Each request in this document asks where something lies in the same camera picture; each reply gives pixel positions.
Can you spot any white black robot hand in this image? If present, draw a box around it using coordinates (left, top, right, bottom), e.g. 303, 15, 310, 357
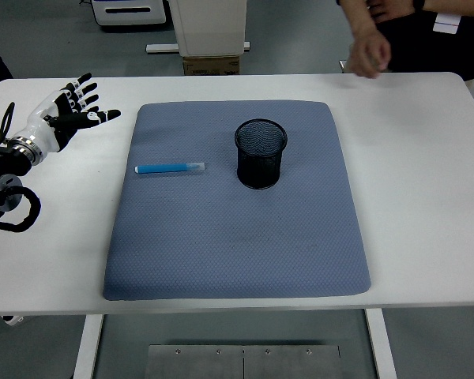
23, 73, 122, 153

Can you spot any person's hand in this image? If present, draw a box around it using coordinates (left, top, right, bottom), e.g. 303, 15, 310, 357
345, 29, 393, 79

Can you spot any blue marker with clear cap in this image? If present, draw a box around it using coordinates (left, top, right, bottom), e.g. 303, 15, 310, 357
134, 161, 207, 175

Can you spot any black mesh pen holder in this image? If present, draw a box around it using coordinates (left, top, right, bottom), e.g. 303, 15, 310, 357
234, 118, 288, 190

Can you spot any person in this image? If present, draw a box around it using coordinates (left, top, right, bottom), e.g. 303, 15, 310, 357
337, 0, 474, 82

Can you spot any white floor foot bar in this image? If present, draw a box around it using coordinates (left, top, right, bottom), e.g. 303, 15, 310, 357
145, 40, 254, 54

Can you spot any white appliance with black slot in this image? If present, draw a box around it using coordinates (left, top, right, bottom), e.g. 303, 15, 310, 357
90, 0, 168, 27

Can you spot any brown cardboard box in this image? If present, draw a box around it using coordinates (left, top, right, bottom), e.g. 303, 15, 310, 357
182, 54, 241, 76

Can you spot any blue-grey textured mat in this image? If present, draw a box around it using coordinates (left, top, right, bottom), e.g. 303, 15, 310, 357
102, 100, 371, 302

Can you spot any white table leg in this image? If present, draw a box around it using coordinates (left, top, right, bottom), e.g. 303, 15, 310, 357
71, 314, 104, 379
365, 308, 398, 379

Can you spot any grey metal plate with screws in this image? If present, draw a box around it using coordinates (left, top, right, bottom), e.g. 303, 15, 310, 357
145, 344, 245, 379
243, 344, 343, 379

